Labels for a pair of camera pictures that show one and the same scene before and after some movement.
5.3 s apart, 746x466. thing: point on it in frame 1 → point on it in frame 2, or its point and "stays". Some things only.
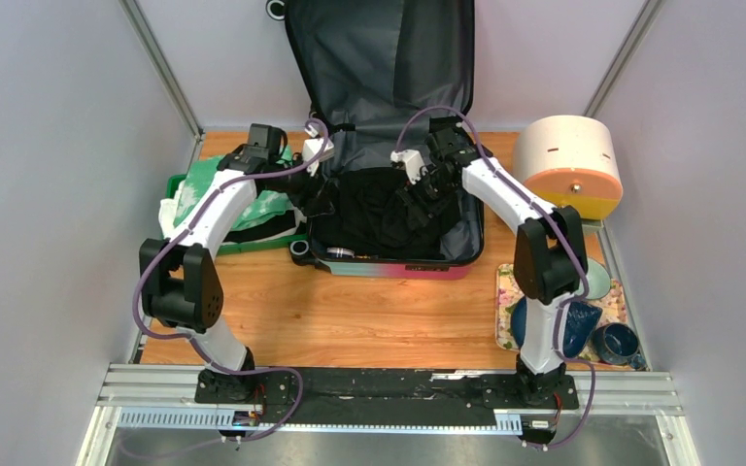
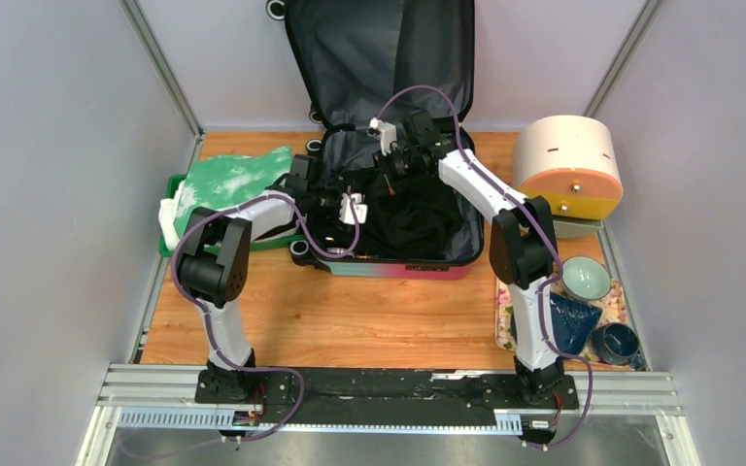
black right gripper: (427, 206) → (389, 181)
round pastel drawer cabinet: (571, 160) stays
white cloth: (167, 211) stays
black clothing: (359, 212) stays
